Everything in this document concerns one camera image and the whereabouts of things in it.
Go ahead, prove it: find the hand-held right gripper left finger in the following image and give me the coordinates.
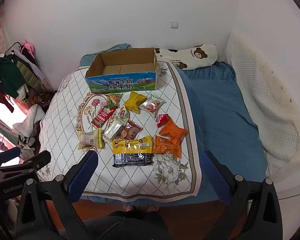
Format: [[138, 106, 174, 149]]
[[16, 150, 99, 240]]

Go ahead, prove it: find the yellow snack packet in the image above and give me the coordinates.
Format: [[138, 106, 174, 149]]
[[124, 91, 147, 114]]

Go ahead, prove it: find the bear print pillow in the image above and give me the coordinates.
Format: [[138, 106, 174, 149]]
[[155, 44, 219, 71]]

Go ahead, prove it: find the red garment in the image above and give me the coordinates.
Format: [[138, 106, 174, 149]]
[[0, 79, 15, 113]]

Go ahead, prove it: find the light purple garment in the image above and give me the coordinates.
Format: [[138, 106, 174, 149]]
[[26, 55, 46, 81]]

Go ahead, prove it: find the small mushroom print packet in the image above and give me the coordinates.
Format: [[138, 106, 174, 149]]
[[116, 106, 130, 120]]

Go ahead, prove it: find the person's dark clothing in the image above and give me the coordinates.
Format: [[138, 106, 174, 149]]
[[82, 210, 175, 240]]

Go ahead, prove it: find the small red packet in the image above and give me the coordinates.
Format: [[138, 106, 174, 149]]
[[156, 114, 171, 128]]

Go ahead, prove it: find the printed cardboard box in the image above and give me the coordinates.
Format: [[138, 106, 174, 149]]
[[85, 47, 158, 93]]

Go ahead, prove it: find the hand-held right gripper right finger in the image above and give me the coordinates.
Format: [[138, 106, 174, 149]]
[[201, 150, 283, 240]]

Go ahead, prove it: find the blue towel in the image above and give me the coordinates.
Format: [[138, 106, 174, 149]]
[[106, 43, 132, 52]]

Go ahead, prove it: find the clear nut packet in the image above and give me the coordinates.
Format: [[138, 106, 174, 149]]
[[141, 94, 167, 114]]

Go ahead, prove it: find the floral quilted mat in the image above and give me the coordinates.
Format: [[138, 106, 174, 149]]
[[37, 61, 203, 203]]

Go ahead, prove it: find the long white snack packet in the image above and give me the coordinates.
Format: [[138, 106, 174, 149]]
[[102, 119, 128, 140]]

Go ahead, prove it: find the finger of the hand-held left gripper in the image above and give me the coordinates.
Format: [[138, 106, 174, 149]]
[[0, 146, 21, 167], [4, 151, 52, 174]]

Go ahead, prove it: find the white textured blanket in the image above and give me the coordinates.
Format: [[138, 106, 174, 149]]
[[222, 34, 300, 175]]

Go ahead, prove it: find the olive puffer vest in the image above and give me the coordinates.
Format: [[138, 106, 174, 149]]
[[16, 57, 42, 89]]

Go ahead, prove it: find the clothes pile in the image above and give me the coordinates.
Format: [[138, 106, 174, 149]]
[[16, 135, 37, 158]]

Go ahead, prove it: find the large yellow black packet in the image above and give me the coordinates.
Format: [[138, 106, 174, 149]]
[[112, 135, 154, 168]]

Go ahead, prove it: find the pink plush toy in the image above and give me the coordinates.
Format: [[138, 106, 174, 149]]
[[21, 40, 34, 55]]

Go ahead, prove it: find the brown bag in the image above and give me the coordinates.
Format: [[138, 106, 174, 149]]
[[30, 92, 57, 108]]

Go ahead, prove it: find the green candy packet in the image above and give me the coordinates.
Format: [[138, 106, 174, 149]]
[[105, 93, 123, 108]]

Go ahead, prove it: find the green jacket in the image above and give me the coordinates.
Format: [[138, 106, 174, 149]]
[[0, 56, 25, 98]]

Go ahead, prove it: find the clear bread packet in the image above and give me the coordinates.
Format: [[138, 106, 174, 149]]
[[78, 128, 105, 150]]

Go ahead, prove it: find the white plastic bag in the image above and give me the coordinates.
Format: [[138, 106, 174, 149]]
[[14, 104, 45, 138]]

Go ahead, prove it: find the blue bed sheet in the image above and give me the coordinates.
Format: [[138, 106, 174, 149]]
[[79, 52, 268, 205]]

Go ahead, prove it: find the orange snack packet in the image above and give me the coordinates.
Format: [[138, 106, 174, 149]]
[[159, 119, 188, 147], [152, 135, 182, 158]]

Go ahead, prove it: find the long red snack packet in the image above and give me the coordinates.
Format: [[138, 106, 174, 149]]
[[91, 106, 118, 128]]

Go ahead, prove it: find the black clothes rack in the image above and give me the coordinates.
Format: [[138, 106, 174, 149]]
[[5, 42, 53, 93]]

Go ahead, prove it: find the brown snack packet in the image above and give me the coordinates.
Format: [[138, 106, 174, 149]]
[[119, 119, 143, 139]]

